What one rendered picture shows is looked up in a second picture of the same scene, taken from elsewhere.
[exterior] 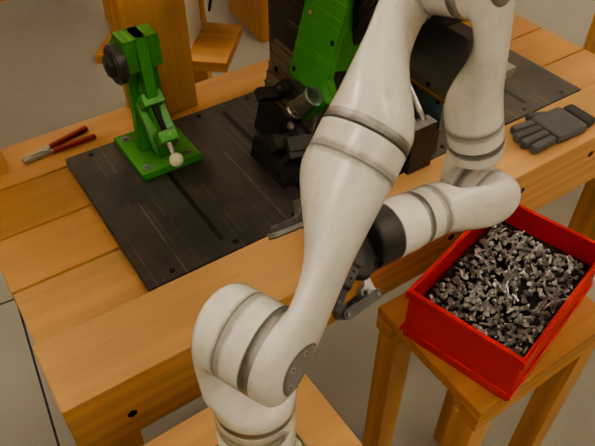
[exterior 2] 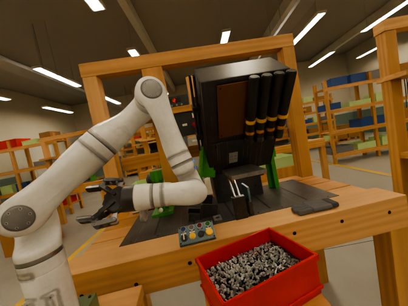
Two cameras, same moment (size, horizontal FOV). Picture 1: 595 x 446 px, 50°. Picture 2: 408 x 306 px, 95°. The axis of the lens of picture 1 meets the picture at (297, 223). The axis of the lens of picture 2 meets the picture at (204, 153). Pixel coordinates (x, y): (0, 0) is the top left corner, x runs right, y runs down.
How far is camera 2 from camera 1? 0.72 m
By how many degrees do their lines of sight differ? 47
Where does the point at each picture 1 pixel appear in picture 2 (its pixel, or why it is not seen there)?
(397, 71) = (114, 120)
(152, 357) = (93, 268)
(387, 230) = (124, 190)
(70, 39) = not seen: hidden behind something
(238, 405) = (19, 246)
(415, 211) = (142, 186)
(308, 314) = (27, 190)
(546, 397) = not seen: outside the picture
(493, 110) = (171, 143)
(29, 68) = not seen: hidden behind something
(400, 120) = (99, 129)
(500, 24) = (155, 105)
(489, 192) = (183, 184)
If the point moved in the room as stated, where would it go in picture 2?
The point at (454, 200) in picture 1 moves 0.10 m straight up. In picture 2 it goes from (166, 186) to (159, 151)
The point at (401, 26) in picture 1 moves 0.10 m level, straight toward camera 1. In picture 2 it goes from (128, 113) to (93, 113)
